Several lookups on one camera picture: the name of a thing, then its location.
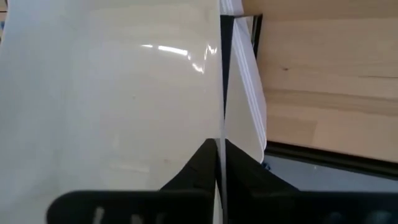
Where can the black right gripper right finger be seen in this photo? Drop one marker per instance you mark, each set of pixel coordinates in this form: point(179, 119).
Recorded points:
point(280, 207)

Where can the white plastic basket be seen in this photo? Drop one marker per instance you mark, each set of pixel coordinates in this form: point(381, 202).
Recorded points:
point(242, 130)
point(109, 93)

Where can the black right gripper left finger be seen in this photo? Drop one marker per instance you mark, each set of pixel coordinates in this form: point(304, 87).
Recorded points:
point(140, 207)

